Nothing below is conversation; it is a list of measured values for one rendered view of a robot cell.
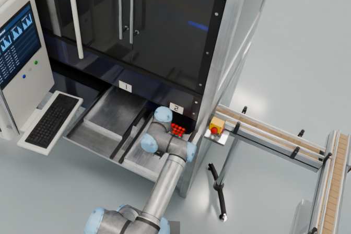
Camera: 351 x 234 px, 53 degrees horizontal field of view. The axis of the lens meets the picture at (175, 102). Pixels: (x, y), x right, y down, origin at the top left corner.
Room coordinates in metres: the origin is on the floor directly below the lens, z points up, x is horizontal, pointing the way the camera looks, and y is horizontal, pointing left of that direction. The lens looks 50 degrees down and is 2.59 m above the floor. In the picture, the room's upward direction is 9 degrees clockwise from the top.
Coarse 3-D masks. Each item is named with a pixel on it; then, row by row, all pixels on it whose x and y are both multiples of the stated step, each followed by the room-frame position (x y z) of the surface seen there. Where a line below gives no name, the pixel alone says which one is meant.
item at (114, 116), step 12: (108, 96) 1.41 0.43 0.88; (120, 96) 1.43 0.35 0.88; (132, 96) 1.44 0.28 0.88; (96, 108) 1.30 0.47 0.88; (108, 108) 1.32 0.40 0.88; (120, 108) 1.33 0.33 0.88; (132, 108) 1.34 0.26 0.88; (84, 120) 1.19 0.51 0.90; (96, 120) 1.21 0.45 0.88; (108, 120) 1.23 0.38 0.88; (120, 120) 1.24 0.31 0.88; (132, 120) 1.25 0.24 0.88; (108, 132) 1.13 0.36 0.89; (120, 132) 1.15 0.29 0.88
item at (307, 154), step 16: (224, 112) 1.39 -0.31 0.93; (240, 112) 1.37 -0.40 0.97; (240, 128) 1.28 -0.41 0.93; (256, 128) 1.27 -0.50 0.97; (272, 128) 1.30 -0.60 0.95; (256, 144) 1.23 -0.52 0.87; (272, 144) 1.20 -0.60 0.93; (288, 144) 1.20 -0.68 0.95; (304, 144) 1.24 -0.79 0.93; (288, 160) 1.16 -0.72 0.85; (304, 160) 1.14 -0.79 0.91; (320, 160) 1.17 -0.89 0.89
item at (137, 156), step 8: (152, 120) 1.28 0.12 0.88; (144, 128) 1.18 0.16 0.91; (184, 136) 1.20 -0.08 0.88; (136, 144) 1.09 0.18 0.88; (128, 152) 1.01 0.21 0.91; (136, 152) 1.04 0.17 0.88; (144, 152) 1.05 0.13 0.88; (128, 160) 0.96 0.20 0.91; (136, 160) 0.98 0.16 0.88; (144, 160) 0.99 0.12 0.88; (152, 160) 1.00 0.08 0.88; (160, 160) 1.01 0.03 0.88; (144, 168) 0.93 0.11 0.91; (152, 168) 0.95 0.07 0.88; (160, 168) 0.96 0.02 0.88
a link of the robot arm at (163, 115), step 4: (160, 108) 0.92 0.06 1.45; (164, 108) 0.92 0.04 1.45; (168, 108) 0.93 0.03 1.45; (156, 112) 0.90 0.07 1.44; (160, 112) 0.90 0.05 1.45; (164, 112) 0.90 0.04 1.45; (168, 112) 0.91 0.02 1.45; (156, 116) 0.88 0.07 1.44; (160, 116) 0.88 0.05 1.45; (164, 116) 0.88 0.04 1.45; (168, 116) 0.89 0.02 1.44; (156, 120) 0.87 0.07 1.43; (160, 120) 0.87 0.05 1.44; (164, 120) 0.87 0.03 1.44; (168, 120) 0.88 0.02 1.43; (164, 124) 0.86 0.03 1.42; (168, 124) 0.87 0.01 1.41; (168, 128) 0.88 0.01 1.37
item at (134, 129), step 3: (135, 126) 1.17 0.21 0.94; (132, 129) 1.16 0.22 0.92; (135, 129) 1.16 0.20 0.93; (132, 132) 1.15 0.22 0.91; (135, 132) 1.15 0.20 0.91; (132, 135) 1.14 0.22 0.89; (129, 138) 1.12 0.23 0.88; (132, 138) 1.12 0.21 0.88; (126, 141) 1.10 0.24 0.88; (129, 141) 1.10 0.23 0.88; (126, 144) 1.08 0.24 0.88; (129, 144) 1.08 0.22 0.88; (123, 147) 1.06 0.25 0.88; (126, 147) 1.06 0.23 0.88
